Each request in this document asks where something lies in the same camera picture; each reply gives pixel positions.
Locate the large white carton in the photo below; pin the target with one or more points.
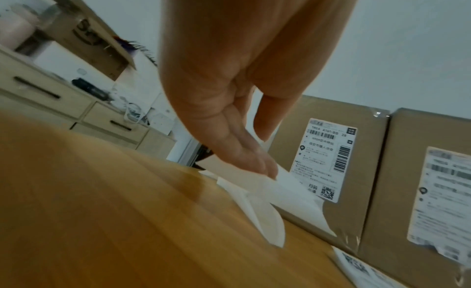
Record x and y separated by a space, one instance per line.
147 77

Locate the person's left hand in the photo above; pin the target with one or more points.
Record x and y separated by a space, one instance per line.
239 48

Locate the stack of shipping labels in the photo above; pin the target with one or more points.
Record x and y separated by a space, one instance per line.
360 269

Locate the brown cardboard box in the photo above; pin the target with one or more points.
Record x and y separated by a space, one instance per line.
368 193
397 222

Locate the black device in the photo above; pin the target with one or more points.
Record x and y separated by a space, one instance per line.
90 89

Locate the open brown carton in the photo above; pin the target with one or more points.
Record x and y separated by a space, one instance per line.
84 33

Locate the shipping label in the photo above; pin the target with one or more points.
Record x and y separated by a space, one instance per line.
320 164
441 211

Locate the pale pink cylinder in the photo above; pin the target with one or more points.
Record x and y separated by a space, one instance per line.
16 28

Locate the cream wooden cabinet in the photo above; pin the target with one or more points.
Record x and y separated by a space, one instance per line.
103 121

